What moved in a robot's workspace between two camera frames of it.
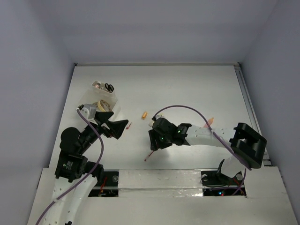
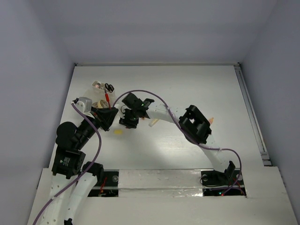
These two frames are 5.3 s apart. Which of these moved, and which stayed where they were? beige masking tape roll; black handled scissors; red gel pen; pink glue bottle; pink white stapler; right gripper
Moved: right gripper; red gel pen
Stayed: beige masking tape roll; black handled scissors; pink glue bottle; pink white stapler
